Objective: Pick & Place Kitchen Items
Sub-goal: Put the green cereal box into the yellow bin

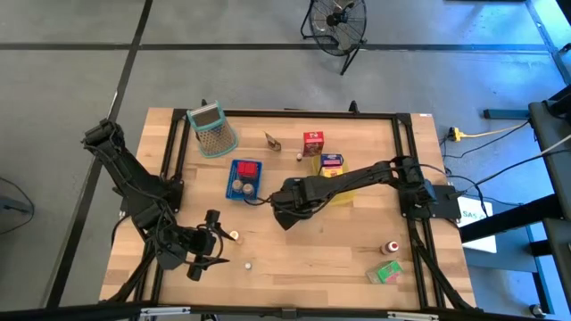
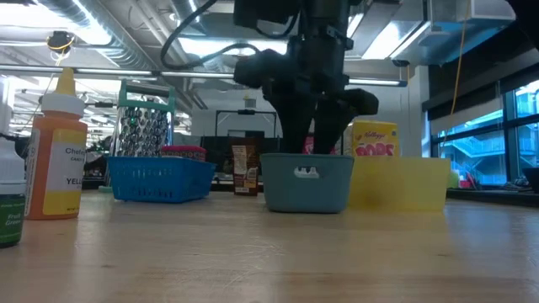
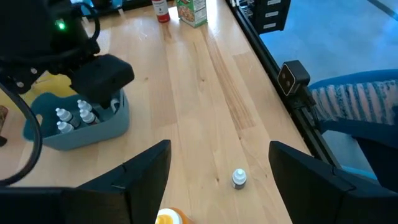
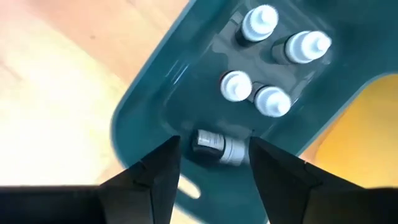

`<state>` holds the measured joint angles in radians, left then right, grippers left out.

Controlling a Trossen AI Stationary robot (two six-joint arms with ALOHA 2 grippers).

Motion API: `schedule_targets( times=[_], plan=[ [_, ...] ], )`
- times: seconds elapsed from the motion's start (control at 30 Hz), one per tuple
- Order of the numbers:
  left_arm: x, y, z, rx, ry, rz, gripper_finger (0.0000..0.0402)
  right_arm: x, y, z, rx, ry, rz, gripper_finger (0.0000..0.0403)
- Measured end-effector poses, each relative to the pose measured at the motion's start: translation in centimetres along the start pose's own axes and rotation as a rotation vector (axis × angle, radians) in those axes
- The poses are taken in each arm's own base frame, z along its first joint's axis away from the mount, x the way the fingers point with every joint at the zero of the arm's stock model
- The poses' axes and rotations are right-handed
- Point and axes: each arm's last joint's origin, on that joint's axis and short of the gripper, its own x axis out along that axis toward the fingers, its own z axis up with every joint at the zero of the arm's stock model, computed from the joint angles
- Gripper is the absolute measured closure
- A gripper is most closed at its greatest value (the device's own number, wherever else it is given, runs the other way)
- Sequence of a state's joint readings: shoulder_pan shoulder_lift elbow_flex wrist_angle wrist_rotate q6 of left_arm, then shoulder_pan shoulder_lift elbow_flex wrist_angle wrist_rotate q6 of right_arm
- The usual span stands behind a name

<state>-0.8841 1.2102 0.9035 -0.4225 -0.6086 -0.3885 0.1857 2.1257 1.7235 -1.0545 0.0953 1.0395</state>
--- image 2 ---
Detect red sprinkles packet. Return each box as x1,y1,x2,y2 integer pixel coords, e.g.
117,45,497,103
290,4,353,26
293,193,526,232
161,145,208,162

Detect black reel yellow cord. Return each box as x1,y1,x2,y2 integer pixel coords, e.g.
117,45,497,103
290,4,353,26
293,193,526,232
45,29,77,55

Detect blue plastic basket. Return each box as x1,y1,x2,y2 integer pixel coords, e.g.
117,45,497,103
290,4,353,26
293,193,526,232
105,156,217,204

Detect brown foil pouch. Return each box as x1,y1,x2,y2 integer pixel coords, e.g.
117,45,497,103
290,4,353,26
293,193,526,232
231,145,260,197

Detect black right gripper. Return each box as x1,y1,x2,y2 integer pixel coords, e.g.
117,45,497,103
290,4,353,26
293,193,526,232
233,35,380,155

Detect red Froot Loops cereal box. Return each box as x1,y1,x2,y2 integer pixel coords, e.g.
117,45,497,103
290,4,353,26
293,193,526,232
301,134,347,156

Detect black aluminium table frame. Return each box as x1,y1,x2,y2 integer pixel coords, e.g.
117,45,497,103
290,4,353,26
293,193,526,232
446,188,539,210

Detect long LED light bar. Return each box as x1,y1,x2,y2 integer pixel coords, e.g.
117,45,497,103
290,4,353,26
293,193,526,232
0,63,408,88

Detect yellow extension cord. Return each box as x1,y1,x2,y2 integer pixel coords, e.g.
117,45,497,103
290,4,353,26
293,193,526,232
451,0,472,115

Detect yellow Corn Pops cereal box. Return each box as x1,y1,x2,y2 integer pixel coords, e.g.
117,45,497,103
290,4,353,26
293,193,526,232
350,120,400,158

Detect translucent yellow plastic bin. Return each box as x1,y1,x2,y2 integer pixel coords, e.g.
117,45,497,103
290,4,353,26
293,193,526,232
347,156,451,214

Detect black partition panels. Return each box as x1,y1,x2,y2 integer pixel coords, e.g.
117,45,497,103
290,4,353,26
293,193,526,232
198,135,281,186

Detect teal plastic bin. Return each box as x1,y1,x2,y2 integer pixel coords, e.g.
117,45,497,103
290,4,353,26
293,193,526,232
259,152,355,215

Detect green label dropper bottle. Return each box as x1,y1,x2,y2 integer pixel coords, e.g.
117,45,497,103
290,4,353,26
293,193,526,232
0,136,27,249

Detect steel box grater teal trim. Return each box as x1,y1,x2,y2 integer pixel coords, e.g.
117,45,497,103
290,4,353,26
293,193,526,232
98,79,176,194

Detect yellow food colouring squeeze bottle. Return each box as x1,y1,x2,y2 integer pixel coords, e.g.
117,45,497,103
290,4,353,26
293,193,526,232
24,66,88,221

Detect black metal gantry frame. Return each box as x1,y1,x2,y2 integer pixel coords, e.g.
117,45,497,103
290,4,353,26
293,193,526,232
215,109,278,139

